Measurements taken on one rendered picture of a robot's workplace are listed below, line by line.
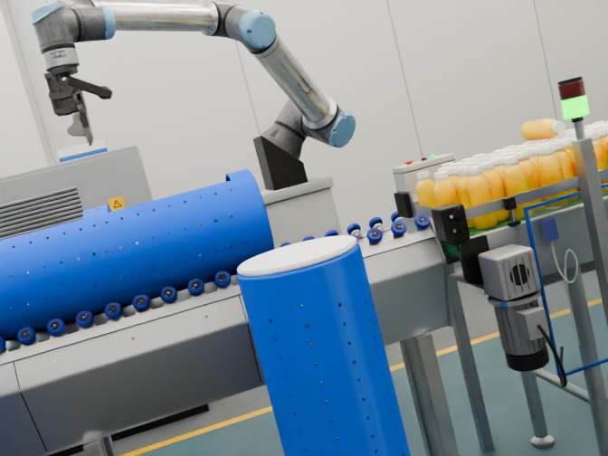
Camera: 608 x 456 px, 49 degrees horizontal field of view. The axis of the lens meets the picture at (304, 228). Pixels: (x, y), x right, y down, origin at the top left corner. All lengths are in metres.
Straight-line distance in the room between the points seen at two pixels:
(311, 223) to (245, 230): 0.95
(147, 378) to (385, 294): 0.70
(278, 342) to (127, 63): 3.58
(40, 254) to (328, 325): 0.80
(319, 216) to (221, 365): 1.02
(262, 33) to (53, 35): 0.71
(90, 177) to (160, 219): 1.72
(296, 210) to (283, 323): 1.35
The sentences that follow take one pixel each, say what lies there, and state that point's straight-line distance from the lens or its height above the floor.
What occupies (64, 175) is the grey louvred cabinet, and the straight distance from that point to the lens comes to 3.52.
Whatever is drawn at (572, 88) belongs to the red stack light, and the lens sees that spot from 1.88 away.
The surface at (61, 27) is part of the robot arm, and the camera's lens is 1.95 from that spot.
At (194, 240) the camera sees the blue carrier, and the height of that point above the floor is 1.09.
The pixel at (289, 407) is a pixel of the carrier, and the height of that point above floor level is 0.73.
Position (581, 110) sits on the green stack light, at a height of 1.17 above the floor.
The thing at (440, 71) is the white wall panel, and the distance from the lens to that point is 5.24.
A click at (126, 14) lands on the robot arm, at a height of 1.77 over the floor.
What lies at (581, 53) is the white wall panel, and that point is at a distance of 5.83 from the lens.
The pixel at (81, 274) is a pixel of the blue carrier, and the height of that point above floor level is 1.08.
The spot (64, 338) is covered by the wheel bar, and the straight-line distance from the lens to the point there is 1.89.
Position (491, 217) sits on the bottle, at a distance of 2.00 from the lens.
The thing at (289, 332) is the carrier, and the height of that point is 0.90.
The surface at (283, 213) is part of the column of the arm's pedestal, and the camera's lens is 2.71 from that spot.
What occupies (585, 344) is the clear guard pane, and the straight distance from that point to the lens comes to 2.10.
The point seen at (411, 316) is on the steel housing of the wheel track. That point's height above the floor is 0.70.
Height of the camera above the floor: 1.28
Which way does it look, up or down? 8 degrees down
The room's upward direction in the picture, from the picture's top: 14 degrees counter-clockwise
